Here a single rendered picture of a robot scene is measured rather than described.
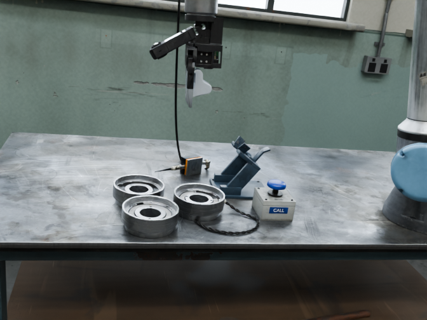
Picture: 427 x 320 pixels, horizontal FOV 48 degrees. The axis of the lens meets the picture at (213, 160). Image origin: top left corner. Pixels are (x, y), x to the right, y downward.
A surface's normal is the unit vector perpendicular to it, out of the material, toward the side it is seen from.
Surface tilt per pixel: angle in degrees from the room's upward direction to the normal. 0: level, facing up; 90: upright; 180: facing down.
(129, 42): 90
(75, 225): 0
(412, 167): 97
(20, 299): 0
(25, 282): 0
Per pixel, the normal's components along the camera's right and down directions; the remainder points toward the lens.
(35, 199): 0.11, -0.94
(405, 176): -0.47, 0.36
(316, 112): 0.19, 0.35
